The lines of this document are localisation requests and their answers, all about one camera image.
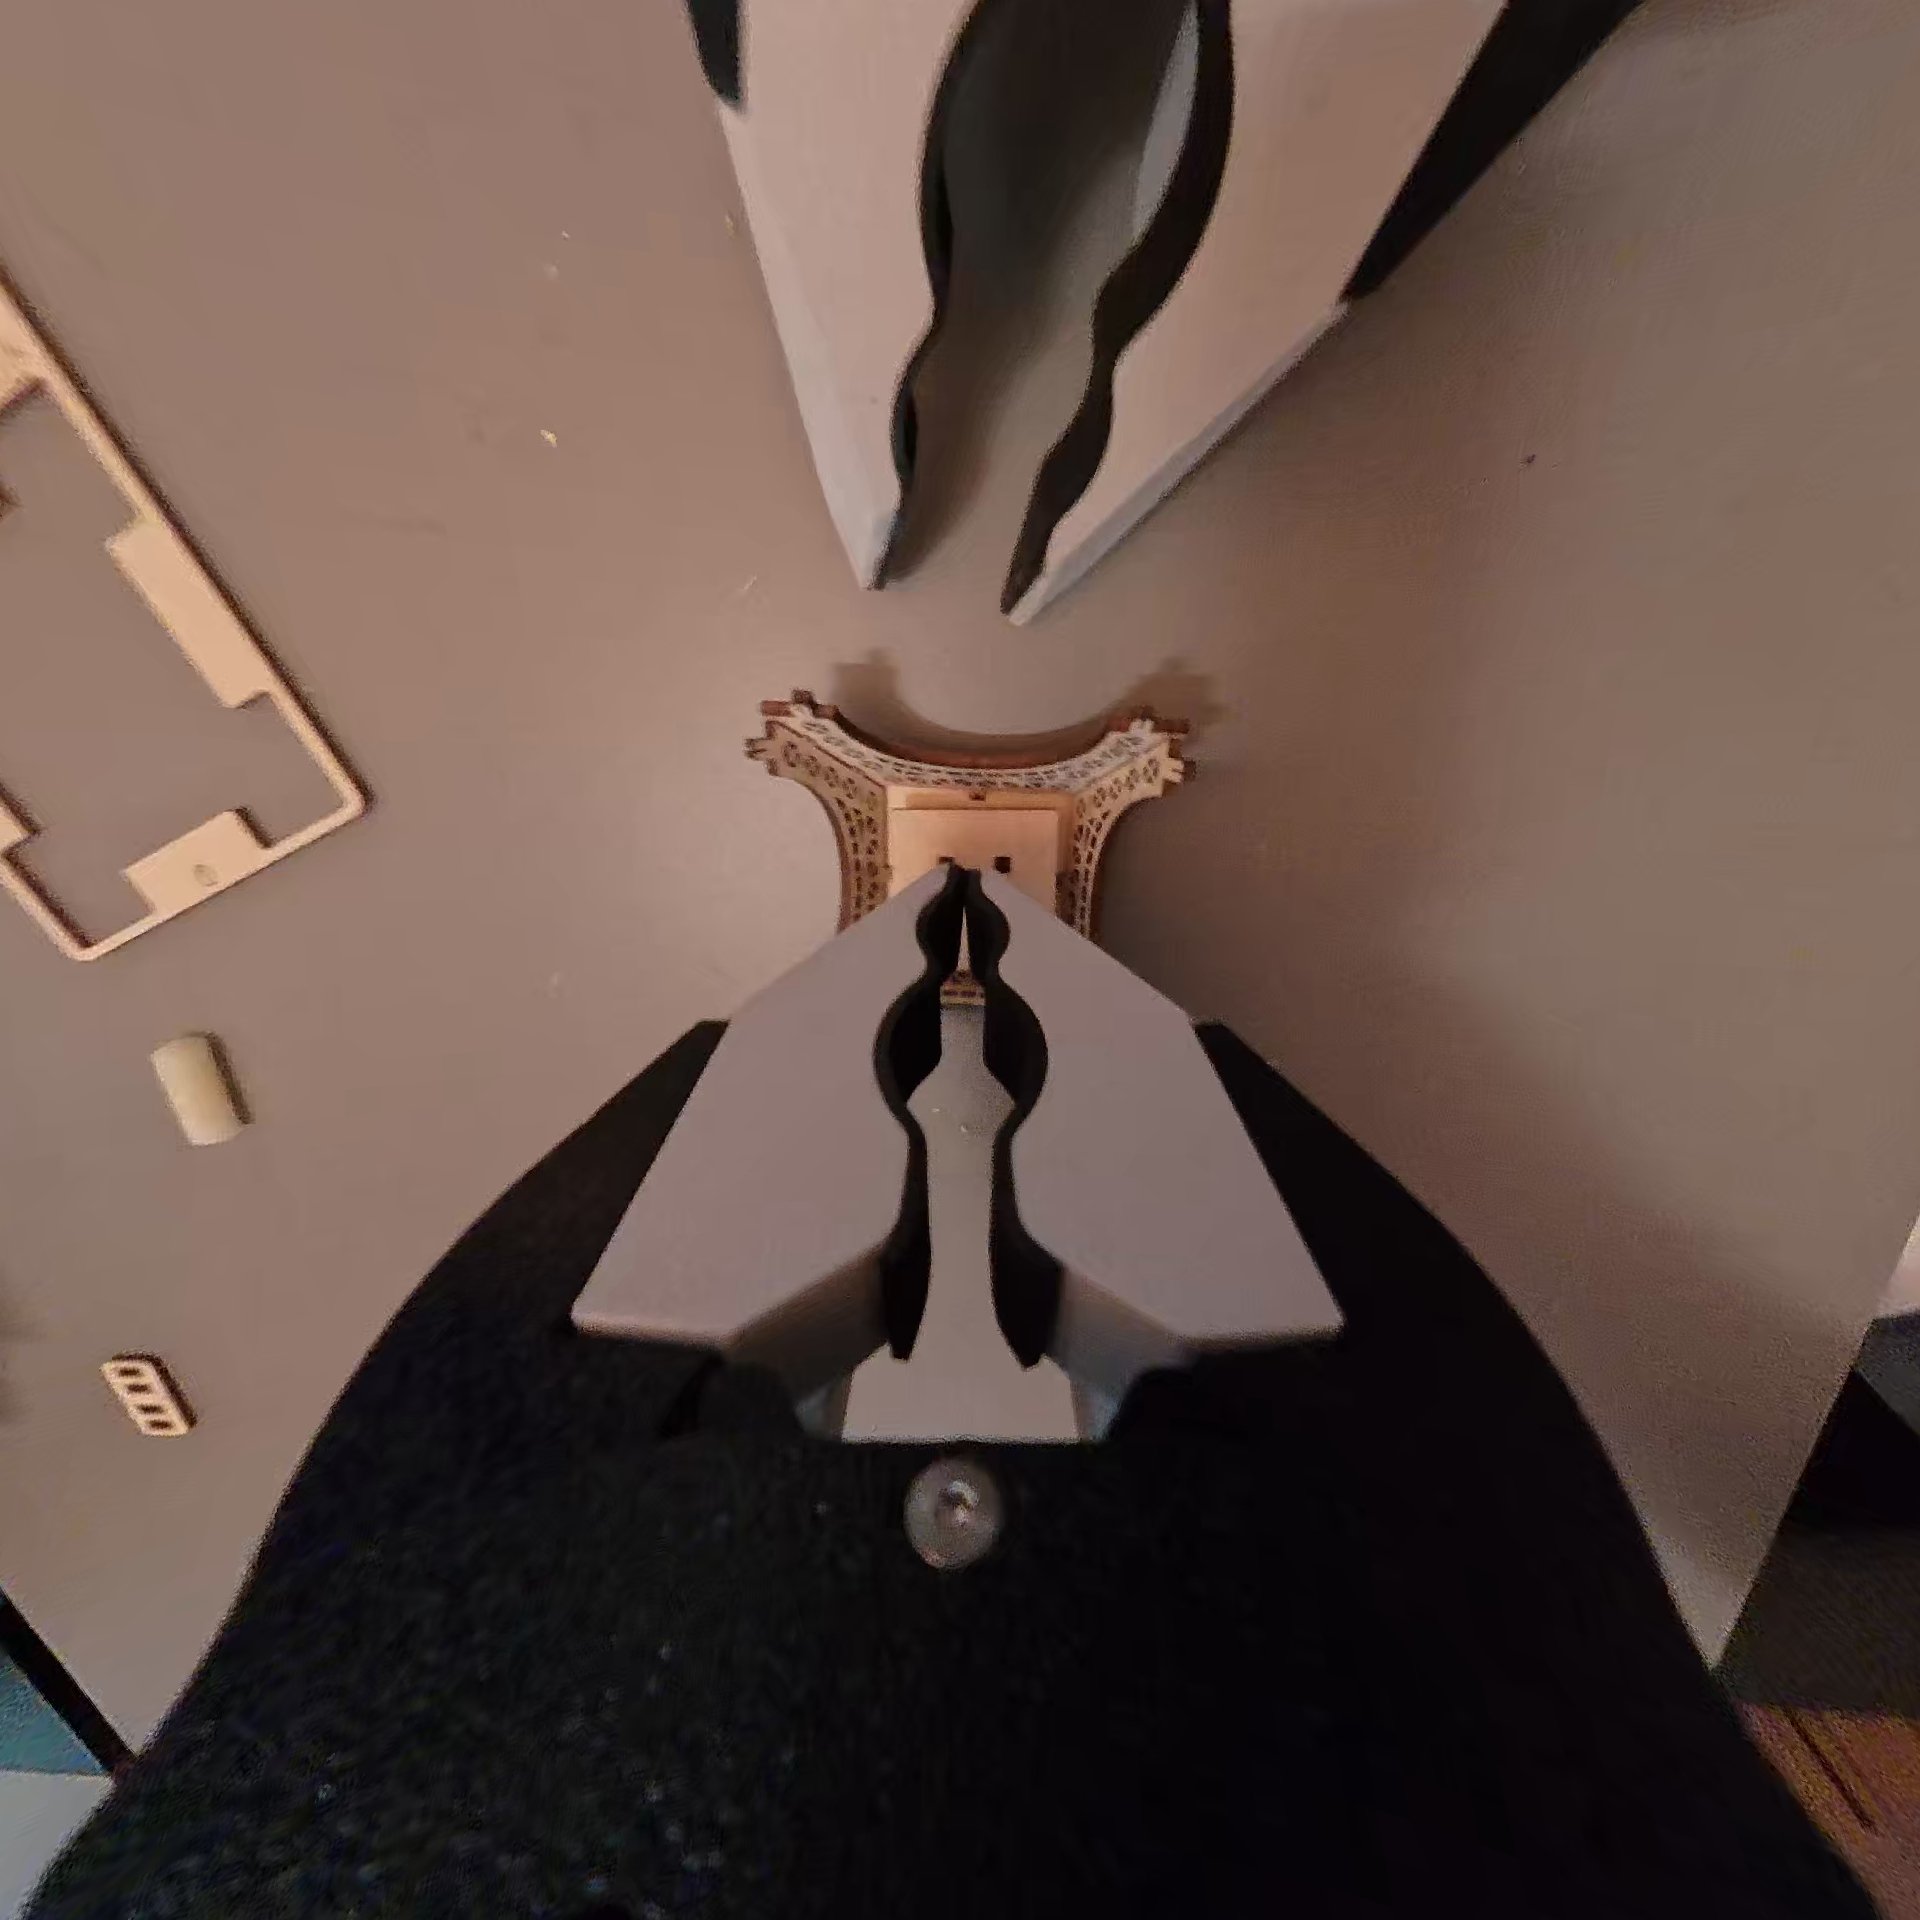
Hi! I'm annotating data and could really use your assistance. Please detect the wooden lattice tower model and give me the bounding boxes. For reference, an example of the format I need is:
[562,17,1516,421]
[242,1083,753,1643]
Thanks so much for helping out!
[745,691,1198,1009]

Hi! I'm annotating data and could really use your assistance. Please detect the small wooden piece with holes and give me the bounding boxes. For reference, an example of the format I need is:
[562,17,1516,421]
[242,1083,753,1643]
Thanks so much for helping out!
[98,1353,197,1441]

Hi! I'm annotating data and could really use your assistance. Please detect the small pale cylinder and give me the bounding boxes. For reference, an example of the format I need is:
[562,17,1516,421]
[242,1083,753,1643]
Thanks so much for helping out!
[146,1031,254,1150]

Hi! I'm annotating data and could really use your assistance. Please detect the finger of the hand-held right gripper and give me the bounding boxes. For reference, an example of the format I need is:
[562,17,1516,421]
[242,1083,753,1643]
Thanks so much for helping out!
[998,0,1514,626]
[718,0,986,593]

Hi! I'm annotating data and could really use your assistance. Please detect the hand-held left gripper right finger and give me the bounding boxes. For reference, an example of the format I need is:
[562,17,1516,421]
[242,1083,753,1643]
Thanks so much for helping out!
[962,871,1343,1443]

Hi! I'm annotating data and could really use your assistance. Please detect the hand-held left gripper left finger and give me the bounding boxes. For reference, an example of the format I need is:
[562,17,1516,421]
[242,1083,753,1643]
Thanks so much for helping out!
[569,867,962,1443]

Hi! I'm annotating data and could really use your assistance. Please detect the empty wooden puzzle frame sheet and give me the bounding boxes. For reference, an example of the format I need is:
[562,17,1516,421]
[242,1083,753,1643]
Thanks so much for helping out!
[0,276,367,962]

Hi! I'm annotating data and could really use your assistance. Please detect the grey desk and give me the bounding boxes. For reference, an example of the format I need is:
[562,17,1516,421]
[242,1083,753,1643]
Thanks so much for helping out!
[0,0,1920,1758]

